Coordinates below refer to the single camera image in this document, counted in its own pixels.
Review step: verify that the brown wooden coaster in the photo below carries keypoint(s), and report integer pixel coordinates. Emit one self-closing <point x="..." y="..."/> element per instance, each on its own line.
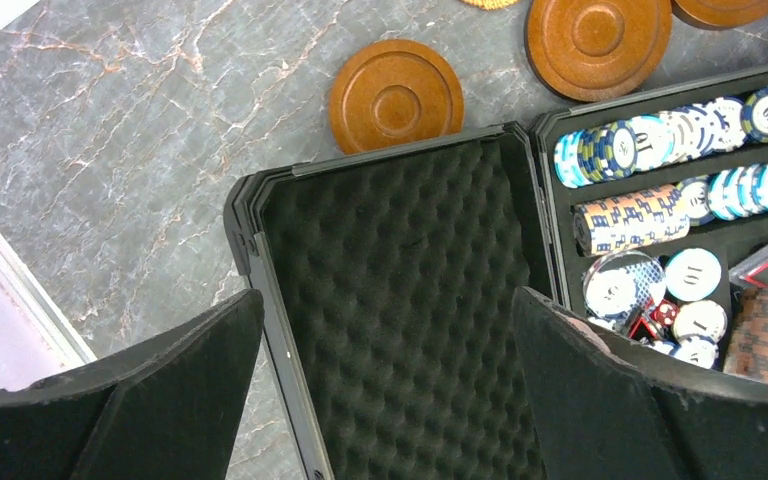
<point x="719" y="14"/>
<point x="594" y="50"/>
<point x="393" y="92"/>

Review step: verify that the orange blue poker chip row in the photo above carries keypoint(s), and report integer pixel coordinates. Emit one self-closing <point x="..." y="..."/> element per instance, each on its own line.
<point x="630" y="221"/>

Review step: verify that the black poker chip case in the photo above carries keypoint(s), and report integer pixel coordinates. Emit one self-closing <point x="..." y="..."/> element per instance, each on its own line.
<point x="389" y="280"/>

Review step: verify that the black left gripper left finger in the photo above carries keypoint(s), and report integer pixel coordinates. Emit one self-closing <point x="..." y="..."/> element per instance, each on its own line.
<point x="166" y="408"/>

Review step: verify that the woven rattan coaster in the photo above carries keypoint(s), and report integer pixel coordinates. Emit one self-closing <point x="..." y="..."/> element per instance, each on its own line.
<point x="490" y="5"/>

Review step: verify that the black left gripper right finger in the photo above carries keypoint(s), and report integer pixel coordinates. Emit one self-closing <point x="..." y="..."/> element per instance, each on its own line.
<point x="605" y="407"/>

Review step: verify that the blue white poker chip row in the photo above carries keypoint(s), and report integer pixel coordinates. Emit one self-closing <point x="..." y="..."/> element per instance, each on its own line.
<point x="621" y="148"/>

